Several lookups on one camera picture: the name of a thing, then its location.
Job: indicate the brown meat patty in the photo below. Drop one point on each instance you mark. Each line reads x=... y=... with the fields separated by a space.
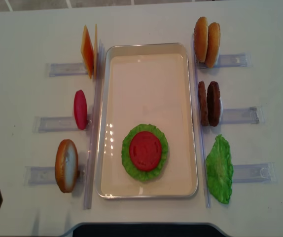
x=214 y=104
x=203 y=103

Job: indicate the dark robot base panel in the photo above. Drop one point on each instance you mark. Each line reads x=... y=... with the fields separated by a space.
x=146 y=230

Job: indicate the tomato slice in tray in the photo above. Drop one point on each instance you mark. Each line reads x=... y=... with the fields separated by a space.
x=145 y=151

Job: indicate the lettuce leaf in tray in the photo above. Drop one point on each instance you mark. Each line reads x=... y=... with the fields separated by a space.
x=139 y=175

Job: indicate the upright red tomato slice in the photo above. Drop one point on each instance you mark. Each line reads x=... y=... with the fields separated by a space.
x=80 y=110

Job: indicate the left bread bun slice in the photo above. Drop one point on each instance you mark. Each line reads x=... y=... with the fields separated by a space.
x=66 y=166

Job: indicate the orange cheese slice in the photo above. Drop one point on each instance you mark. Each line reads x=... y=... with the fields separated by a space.
x=87 y=52

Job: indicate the upright green lettuce leaf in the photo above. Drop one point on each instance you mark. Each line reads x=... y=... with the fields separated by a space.
x=220 y=170

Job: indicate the white metal tray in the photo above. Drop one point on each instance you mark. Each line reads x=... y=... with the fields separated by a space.
x=146 y=87

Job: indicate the long clear left strip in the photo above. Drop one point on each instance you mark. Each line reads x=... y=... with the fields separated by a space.
x=94 y=128

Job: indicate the long clear strip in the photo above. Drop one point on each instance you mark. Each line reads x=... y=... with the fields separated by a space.
x=94 y=128
x=200 y=128

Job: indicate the long clear right strip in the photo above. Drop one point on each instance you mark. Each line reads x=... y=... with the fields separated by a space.
x=200 y=128

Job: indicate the bun slice inner right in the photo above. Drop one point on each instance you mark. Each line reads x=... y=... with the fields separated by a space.
x=213 y=44

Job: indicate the bun slice outer right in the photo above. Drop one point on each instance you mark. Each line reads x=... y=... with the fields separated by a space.
x=201 y=39

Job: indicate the clear rail tomato holder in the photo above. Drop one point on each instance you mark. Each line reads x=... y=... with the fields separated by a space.
x=54 y=124

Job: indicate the clear rail cheese holder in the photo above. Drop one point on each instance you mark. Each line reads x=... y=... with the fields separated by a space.
x=65 y=69

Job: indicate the clear rail patty holder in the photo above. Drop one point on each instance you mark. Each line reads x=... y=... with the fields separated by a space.
x=249 y=115

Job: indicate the clear rail right bun holder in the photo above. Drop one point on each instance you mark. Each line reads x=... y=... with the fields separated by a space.
x=233 y=60

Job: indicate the clear rail bun holder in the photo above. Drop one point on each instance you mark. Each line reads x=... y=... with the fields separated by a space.
x=233 y=60
x=36 y=175

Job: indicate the clear rail left bun holder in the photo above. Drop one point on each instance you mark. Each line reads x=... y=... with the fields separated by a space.
x=36 y=175

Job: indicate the clear rail lettuce holder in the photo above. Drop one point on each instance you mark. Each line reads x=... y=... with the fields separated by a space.
x=254 y=173

